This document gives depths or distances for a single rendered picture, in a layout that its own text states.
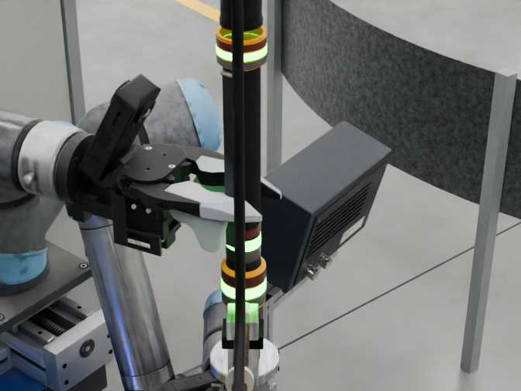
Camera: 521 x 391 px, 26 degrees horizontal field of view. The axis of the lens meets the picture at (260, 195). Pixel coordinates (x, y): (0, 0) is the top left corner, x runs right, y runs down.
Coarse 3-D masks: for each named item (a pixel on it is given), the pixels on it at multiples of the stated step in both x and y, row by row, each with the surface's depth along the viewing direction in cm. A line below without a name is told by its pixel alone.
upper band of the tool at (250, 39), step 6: (216, 30) 96; (222, 30) 97; (228, 30) 97; (252, 30) 98; (258, 30) 97; (264, 30) 96; (216, 36) 95; (222, 36) 95; (228, 36) 98; (246, 36) 98; (252, 36) 98; (258, 36) 95; (264, 36) 95; (228, 42) 94; (246, 42) 94; (252, 42) 94; (258, 42) 94; (228, 60) 95; (222, 66) 96
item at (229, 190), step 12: (228, 72) 96; (228, 84) 96; (228, 96) 97; (228, 108) 97; (228, 120) 98; (228, 132) 99; (228, 144) 99; (228, 156) 100; (228, 168) 101; (228, 180) 101; (228, 192) 102; (228, 228) 104; (228, 240) 105
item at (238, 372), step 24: (240, 0) 84; (240, 24) 85; (240, 48) 86; (240, 72) 87; (240, 96) 88; (240, 120) 90; (240, 144) 91; (240, 168) 92; (240, 192) 93; (240, 216) 94; (240, 240) 95; (240, 264) 96; (240, 288) 97; (240, 312) 98; (240, 336) 98; (240, 360) 97; (240, 384) 95
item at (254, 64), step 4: (216, 56) 96; (264, 56) 96; (216, 60) 96; (220, 60) 96; (224, 60) 95; (260, 60) 95; (264, 60) 96; (220, 64) 96; (224, 64) 95; (228, 64) 95; (244, 64) 95; (248, 64) 95; (252, 64) 95; (256, 64) 95; (260, 64) 96; (244, 68) 95; (248, 68) 95; (252, 68) 95
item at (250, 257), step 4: (260, 244) 107; (228, 248) 106; (260, 248) 107; (228, 252) 106; (232, 252) 106; (252, 252) 106; (256, 252) 106; (260, 252) 107; (228, 256) 107; (232, 256) 106; (248, 256) 106; (252, 256) 106; (256, 256) 106; (232, 260) 106; (248, 260) 106; (252, 260) 106
